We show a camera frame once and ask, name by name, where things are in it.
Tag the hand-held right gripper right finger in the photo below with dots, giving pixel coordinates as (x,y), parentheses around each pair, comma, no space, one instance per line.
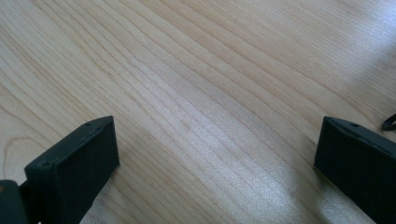
(358,165)

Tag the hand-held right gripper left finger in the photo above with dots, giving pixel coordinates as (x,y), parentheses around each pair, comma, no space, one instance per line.
(71,168)

